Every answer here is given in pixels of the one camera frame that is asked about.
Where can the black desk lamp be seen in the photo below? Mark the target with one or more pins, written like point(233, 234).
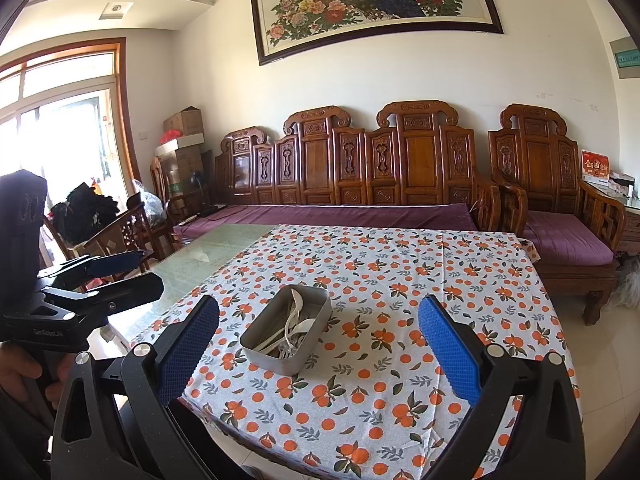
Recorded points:
point(199, 182)

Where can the white tissue box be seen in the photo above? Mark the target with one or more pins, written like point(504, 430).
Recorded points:
point(621, 184)

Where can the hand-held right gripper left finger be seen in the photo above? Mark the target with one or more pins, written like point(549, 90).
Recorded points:
point(187, 355)

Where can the wooden dining chair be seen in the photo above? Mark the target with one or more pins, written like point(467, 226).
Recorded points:
point(130, 230)
point(159, 180)

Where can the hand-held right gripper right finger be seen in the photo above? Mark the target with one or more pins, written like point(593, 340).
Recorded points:
point(447, 355)

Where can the long purple sofa cushion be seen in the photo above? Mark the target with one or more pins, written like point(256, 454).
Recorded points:
point(325, 215)

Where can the cream chopstick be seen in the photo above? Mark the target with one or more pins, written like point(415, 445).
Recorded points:
point(274, 340)
point(270, 344)

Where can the carved wooden armchair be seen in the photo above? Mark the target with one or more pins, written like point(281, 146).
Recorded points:
point(537, 157)

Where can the red desk calendar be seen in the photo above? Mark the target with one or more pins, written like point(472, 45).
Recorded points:
point(595, 164)

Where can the framed peacock painting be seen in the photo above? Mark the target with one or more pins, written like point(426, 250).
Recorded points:
point(375, 2)

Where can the wooden framed window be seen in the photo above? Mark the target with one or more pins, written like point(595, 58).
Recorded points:
point(65, 125)

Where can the square purple seat cushion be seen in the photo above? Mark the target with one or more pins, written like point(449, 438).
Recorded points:
point(565, 240)

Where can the pile of black clothes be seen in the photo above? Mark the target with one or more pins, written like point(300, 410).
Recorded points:
point(85, 205)

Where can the carved wooden sofa bench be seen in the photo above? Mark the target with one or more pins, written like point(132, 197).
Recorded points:
point(320, 157)

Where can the wooden side table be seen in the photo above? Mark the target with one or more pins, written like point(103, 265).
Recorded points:
point(627, 227)

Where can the large brown cardboard box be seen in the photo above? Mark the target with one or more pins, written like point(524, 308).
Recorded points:
point(190, 170)

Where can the grey metal tray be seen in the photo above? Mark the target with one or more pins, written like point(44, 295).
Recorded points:
point(310, 340)

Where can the large white spoon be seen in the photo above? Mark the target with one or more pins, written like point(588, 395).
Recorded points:
point(290, 310)

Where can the red cloth item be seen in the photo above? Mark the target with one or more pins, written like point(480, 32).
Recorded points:
point(171, 136)

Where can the orange print tablecloth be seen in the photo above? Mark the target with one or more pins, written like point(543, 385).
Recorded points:
point(375, 270)

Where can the white lidded cardboard box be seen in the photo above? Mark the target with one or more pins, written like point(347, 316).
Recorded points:
point(180, 145)

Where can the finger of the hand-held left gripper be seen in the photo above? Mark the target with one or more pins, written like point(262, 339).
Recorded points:
point(130, 292)
point(117, 262)

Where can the clear plastic bag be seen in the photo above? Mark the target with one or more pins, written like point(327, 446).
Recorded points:
point(150, 205)

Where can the small brown cardboard box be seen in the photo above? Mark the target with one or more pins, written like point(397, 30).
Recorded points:
point(184, 121)

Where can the white plastic bag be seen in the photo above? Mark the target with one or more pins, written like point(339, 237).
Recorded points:
point(627, 282)

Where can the wall panel with green label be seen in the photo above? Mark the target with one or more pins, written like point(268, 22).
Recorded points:
point(627, 58)

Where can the small white spoon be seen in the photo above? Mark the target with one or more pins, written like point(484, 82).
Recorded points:
point(304, 327)

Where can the person's left hand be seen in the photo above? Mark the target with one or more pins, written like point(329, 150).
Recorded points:
point(15, 375)

